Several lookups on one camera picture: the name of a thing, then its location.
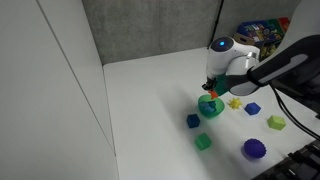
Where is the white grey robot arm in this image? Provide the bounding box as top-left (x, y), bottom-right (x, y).
top-left (202, 0), bottom-right (320, 96)

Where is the wooden toy shelf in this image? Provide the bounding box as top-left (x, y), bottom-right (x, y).
top-left (233, 17), bottom-right (290, 60)

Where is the purple spiky ball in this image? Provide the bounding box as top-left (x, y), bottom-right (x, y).
top-left (244, 139), bottom-right (267, 159)

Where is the blue toy in bowl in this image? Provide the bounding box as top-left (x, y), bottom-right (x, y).
top-left (200, 102), bottom-right (216, 112)

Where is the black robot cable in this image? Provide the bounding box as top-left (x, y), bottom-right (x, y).
top-left (269, 84), bottom-right (320, 141)

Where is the lime green cube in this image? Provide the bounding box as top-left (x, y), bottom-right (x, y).
top-left (267, 115), bottom-right (286, 130)

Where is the dark blue cube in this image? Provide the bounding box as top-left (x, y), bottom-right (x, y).
top-left (187, 114), bottom-right (200, 128)

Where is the yellow spiky ball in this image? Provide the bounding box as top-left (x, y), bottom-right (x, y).
top-left (228, 98), bottom-right (242, 109)

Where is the green bowl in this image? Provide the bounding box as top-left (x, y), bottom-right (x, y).
top-left (198, 95), bottom-right (225, 118)

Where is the orange bear toy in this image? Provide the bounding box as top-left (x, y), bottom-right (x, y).
top-left (209, 90), bottom-right (218, 99)

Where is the black equipment at corner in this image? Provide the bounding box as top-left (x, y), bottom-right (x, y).
top-left (252, 140), bottom-right (320, 180)

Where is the black vertical pole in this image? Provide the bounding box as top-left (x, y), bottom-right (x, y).
top-left (207, 0), bottom-right (225, 49)

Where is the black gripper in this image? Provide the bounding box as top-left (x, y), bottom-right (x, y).
top-left (202, 78), bottom-right (217, 91)

